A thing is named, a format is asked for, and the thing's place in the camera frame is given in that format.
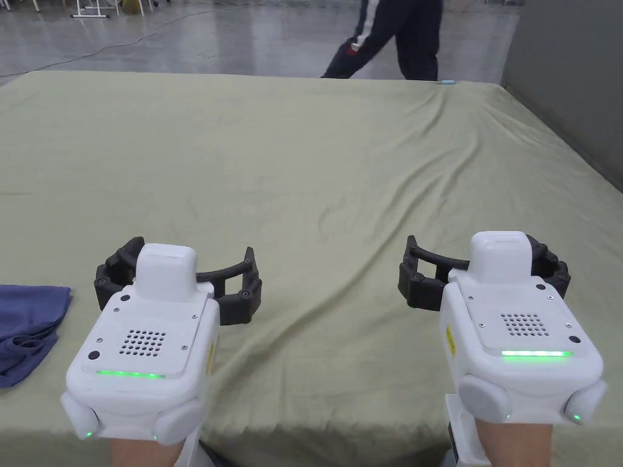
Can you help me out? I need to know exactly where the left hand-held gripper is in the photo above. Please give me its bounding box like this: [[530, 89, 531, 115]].
[[60, 237, 262, 467]]

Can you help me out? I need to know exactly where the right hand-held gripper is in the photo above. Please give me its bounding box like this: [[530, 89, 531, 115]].
[[399, 230, 608, 467]]

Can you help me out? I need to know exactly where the person's right hand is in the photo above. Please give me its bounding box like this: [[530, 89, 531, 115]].
[[474, 420, 553, 467]]

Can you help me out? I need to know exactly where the person's left hand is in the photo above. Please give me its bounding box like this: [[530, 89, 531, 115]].
[[111, 435, 188, 467]]

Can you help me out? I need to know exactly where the blue garment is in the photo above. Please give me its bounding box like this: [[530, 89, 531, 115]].
[[0, 284, 73, 389]]

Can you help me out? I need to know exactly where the bed with pale green sheet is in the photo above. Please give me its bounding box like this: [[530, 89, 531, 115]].
[[0, 71, 623, 467]]

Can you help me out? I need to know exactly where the white table frame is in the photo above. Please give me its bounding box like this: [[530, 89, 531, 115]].
[[70, 0, 115, 19]]

